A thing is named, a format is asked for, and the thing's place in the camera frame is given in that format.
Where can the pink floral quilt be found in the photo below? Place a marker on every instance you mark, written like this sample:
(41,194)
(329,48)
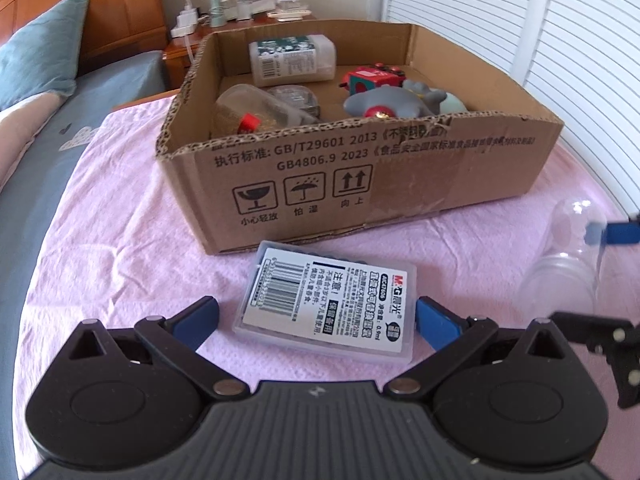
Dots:
(20,120)

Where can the white remote control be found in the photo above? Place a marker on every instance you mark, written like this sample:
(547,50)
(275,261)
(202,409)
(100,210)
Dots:
(290,14)

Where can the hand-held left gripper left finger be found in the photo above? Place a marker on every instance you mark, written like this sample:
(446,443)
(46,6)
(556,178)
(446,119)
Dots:
(197,321)

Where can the white power strip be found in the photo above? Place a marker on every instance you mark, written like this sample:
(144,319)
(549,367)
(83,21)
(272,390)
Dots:
(185,22)

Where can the wooden headboard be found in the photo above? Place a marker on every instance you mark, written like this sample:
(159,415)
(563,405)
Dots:
(125,0)

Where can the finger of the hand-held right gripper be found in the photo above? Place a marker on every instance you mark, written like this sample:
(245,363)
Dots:
(620,340)
(620,234)

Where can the red cube toy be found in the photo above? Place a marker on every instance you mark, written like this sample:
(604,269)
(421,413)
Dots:
(370,80)

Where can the light teal round case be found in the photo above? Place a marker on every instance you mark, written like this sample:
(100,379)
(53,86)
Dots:
(456,104)

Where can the white container with green label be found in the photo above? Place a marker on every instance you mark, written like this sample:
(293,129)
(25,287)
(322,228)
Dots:
(290,60)

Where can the small clear spray bottle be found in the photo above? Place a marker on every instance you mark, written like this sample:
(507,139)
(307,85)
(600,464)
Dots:
(243,5)

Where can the wooden nightstand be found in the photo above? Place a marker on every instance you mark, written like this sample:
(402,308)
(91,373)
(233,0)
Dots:
(180,60)

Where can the pink cloth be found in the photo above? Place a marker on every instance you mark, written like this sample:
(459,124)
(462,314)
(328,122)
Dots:
(125,210)

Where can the brown cardboard box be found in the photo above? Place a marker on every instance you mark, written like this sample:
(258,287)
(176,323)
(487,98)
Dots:
(400,180)

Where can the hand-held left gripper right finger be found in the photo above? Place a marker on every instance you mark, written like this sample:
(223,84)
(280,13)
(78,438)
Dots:
(435,322)

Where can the clear plastic cup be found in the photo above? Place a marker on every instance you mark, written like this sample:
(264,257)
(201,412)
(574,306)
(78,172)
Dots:
(560,285)

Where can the clear correction tape dispenser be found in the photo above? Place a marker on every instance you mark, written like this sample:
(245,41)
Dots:
(297,97)

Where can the clear bottle of gold capsules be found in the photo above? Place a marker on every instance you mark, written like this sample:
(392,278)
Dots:
(235,107)

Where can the blue pillow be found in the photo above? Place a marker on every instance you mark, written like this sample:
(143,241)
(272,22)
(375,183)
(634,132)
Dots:
(40,50)

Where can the bed with blue sheet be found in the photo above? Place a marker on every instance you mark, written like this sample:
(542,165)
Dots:
(100,90)

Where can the clear plastic case with label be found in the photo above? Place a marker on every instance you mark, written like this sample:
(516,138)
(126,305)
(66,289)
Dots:
(325,300)

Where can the grey elephant toy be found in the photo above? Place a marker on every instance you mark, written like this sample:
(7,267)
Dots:
(395,100)

